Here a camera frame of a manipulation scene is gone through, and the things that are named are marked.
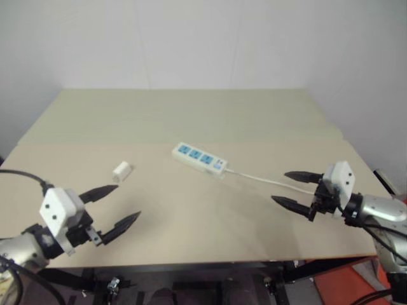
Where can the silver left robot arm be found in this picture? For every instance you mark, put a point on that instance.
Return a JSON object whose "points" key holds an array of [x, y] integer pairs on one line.
{"points": [[19, 249]]}

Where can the white power strip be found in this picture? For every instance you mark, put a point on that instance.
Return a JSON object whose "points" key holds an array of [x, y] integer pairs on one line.
{"points": [[199, 158]]}

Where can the metal clamp under table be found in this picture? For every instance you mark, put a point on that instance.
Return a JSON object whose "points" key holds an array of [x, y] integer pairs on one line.
{"points": [[113, 286]]}

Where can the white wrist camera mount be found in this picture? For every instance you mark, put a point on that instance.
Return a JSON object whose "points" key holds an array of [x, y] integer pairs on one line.
{"points": [[341, 179], [58, 206]]}

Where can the orange floor object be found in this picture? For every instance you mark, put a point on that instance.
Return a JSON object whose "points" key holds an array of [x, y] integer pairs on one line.
{"points": [[346, 281]]}

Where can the white plug adapter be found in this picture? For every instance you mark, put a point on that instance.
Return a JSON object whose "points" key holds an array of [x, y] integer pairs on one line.
{"points": [[121, 171]]}

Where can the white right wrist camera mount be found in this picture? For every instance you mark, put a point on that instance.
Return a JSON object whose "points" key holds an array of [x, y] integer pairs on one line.
{"points": [[341, 179]]}

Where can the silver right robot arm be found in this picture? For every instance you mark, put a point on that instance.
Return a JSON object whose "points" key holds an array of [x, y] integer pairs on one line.
{"points": [[380, 216]]}

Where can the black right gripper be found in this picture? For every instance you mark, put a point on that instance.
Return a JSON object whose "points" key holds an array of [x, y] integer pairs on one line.
{"points": [[324, 198]]}

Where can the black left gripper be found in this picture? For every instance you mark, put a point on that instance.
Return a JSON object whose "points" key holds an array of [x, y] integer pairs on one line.
{"points": [[80, 231]]}

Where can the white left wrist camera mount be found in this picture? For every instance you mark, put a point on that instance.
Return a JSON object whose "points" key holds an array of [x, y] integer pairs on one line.
{"points": [[58, 206]]}

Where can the black table frame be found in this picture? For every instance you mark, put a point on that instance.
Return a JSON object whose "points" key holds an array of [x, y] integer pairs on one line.
{"points": [[178, 279]]}

